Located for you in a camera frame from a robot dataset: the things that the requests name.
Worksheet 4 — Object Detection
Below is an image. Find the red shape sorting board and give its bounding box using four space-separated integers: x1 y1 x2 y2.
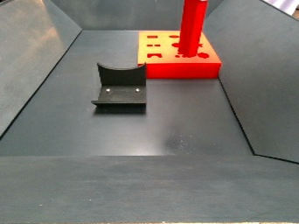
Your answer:
138 31 222 79

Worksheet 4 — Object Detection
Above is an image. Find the black curved holder stand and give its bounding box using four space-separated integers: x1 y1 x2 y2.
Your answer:
92 64 147 106

